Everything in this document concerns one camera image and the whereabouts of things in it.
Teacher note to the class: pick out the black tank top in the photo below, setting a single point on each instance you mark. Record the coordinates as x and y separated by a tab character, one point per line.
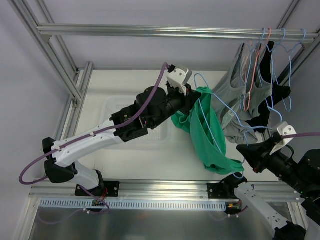
264	78

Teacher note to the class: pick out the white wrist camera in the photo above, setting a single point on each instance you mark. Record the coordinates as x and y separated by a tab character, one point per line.
282	129
178	77

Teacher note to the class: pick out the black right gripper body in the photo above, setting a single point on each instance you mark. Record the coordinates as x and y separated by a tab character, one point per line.
261	155

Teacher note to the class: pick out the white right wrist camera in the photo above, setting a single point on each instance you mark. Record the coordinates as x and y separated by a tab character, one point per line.
282	129

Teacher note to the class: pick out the light blue wire hanger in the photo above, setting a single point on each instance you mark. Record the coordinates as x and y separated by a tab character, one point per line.
231	112

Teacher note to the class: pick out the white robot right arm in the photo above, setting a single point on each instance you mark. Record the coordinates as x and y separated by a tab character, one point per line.
299	181

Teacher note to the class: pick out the pink wire hanger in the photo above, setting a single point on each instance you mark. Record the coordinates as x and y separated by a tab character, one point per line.
257	89

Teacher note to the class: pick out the aluminium frame left posts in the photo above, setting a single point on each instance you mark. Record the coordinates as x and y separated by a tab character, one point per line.
56	52

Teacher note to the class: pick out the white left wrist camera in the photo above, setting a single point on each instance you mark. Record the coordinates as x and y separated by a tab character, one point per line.
178	77

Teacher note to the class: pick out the green tank top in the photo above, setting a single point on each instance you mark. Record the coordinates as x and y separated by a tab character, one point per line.
207	136

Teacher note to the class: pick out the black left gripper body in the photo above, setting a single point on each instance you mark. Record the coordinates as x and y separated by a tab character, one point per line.
189	99

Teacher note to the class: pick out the white slotted cable duct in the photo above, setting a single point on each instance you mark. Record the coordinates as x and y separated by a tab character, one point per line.
130	204

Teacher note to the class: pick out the aluminium hanging rail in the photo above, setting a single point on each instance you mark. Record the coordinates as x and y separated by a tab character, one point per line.
68	29

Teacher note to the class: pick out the grey tank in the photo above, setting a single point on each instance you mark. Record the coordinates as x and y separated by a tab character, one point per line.
229	89
261	91

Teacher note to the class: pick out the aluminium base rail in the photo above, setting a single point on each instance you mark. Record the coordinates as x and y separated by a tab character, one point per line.
172	190

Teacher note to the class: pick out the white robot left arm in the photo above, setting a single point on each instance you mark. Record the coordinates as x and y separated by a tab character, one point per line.
150	109

